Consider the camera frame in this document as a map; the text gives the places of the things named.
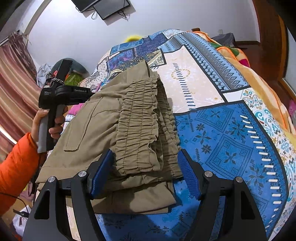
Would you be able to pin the yellow curved bed rail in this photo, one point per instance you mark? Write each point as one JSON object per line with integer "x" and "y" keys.
{"x": 132, "y": 38}

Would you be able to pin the patchwork blue bedsheet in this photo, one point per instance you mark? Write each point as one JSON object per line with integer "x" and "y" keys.
{"x": 221, "y": 121}

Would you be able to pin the light grey crumpled cloth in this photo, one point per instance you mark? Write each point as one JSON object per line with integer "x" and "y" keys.
{"x": 43, "y": 73}

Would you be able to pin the olive khaki pants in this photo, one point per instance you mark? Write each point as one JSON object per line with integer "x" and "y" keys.
{"x": 132, "y": 117}

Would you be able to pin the green storage bag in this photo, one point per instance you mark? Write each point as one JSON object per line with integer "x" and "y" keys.
{"x": 73, "y": 79}

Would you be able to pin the pink garment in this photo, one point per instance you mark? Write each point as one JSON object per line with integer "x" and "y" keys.
{"x": 75, "y": 109}

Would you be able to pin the striped pink curtain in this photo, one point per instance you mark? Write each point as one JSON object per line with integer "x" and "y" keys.
{"x": 19, "y": 91}

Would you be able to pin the person's left hand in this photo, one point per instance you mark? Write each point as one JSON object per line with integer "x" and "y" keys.
{"x": 54, "y": 132}

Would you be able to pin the small wall monitor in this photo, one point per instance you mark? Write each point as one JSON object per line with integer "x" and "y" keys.
{"x": 106, "y": 8}

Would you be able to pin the dark bag on floor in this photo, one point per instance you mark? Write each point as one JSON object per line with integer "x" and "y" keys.
{"x": 227, "y": 39}

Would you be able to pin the orange jacket sleeve forearm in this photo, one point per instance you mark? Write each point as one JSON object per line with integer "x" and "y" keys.
{"x": 18, "y": 169}

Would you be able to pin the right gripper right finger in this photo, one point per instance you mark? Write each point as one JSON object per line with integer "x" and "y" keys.
{"x": 227, "y": 209}

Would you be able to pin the large wall television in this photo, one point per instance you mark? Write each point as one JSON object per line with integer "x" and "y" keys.
{"x": 84, "y": 5}

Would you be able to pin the orange floral blanket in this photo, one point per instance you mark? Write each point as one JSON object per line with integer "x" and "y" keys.
{"x": 268, "y": 94}

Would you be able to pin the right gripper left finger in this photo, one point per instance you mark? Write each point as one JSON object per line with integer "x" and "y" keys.
{"x": 48, "y": 219}

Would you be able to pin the wooden wardrobe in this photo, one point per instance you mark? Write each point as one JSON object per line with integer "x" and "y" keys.
{"x": 276, "y": 22}

